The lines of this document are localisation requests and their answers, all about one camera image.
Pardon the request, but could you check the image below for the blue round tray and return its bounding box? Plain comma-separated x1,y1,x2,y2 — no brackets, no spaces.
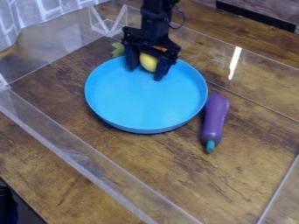
84,57,208,134

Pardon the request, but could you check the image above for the yellow lemon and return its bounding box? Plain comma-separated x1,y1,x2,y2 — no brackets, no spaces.
138,52,157,73

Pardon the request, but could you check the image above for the clear acrylic enclosure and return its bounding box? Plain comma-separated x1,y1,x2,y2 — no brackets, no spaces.
0,2,299,224

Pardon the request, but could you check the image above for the orange toy carrot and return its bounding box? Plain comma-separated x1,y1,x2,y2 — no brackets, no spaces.
110,42,166,58

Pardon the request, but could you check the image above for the white patterned curtain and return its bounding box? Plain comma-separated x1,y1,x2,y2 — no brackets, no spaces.
0,0,109,52

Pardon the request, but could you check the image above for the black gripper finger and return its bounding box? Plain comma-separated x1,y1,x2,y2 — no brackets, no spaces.
124,44,140,71
153,55,177,81

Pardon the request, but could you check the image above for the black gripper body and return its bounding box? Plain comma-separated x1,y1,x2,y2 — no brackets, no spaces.
121,26,181,60

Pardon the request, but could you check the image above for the purple toy eggplant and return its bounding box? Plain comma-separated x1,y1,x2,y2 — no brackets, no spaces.
200,94,229,153

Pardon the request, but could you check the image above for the black bar in background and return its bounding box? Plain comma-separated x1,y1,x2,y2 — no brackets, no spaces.
216,0,296,33

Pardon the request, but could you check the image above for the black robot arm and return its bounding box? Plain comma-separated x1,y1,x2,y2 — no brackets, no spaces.
121,0,185,81

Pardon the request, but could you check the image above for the black cable loop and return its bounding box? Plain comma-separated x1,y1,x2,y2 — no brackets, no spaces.
166,3,186,30

